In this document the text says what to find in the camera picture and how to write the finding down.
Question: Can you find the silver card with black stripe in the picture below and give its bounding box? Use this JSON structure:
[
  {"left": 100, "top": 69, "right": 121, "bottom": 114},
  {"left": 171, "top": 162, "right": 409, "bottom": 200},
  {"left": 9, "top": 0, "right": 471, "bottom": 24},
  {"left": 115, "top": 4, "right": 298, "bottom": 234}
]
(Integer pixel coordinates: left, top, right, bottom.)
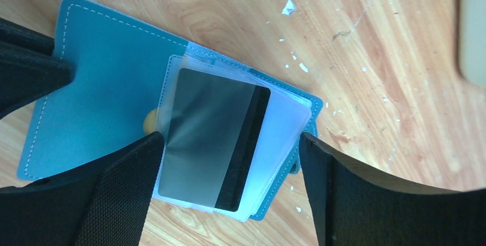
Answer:
[{"left": 158, "top": 68, "right": 271, "bottom": 212}]

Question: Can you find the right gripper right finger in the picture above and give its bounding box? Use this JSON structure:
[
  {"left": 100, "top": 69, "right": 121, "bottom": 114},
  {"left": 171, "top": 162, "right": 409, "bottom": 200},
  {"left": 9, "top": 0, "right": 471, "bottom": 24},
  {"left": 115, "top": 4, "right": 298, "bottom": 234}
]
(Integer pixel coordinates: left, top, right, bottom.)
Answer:
[{"left": 299, "top": 132, "right": 485, "bottom": 245}]

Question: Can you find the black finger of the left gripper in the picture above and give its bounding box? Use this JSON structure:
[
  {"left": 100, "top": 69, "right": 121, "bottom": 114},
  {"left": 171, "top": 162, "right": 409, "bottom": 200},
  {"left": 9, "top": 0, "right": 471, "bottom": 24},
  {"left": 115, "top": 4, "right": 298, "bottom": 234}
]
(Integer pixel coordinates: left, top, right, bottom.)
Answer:
[{"left": 1, "top": 18, "right": 75, "bottom": 118}]

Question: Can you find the beige oval tray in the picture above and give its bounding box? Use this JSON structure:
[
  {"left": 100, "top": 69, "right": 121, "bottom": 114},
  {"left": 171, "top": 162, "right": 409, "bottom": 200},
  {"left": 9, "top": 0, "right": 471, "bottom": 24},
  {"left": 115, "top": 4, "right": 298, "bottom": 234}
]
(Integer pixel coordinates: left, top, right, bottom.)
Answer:
[{"left": 458, "top": 0, "right": 485, "bottom": 87}]

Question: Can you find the blue leather card holder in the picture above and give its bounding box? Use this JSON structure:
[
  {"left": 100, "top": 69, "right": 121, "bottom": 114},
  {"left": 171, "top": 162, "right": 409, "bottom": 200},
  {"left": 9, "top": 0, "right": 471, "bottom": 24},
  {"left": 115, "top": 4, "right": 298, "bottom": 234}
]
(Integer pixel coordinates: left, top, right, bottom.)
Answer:
[{"left": 17, "top": 0, "right": 323, "bottom": 221}]

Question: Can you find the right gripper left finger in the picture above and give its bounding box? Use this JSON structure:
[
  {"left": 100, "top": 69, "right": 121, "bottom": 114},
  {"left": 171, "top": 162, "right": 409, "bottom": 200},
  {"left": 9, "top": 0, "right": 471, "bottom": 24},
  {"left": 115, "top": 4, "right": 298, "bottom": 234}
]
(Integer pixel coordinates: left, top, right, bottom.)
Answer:
[{"left": 1, "top": 132, "right": 164, "bottom": 245}]

